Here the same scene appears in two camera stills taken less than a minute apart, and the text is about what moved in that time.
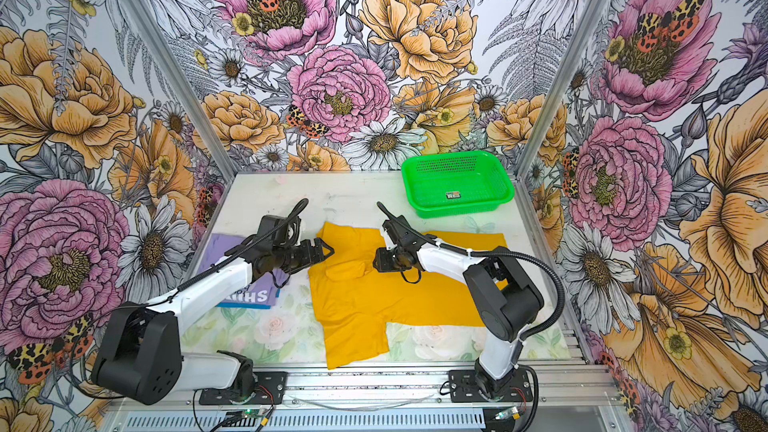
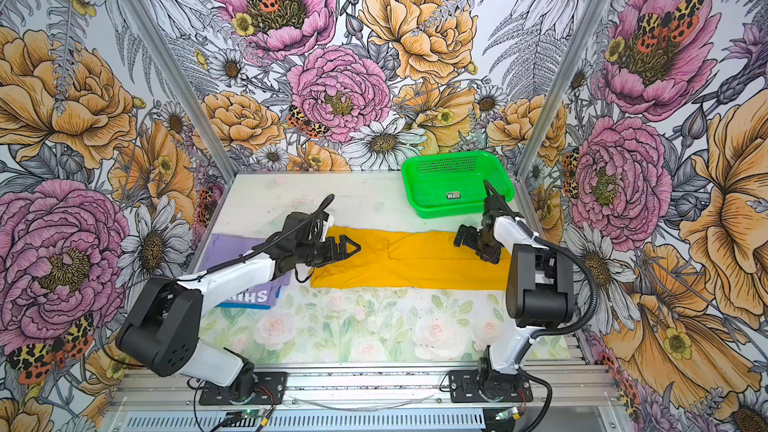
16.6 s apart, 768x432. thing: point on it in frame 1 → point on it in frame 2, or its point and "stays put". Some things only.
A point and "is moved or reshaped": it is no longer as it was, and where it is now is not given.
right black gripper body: x=392 y=260 → x=485 y=245
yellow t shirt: x=355 y=303 is moved or reshaped
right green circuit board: x=507 y=413 stays put
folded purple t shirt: x=260 y=293 stays put
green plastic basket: x=479 y=175 stays put
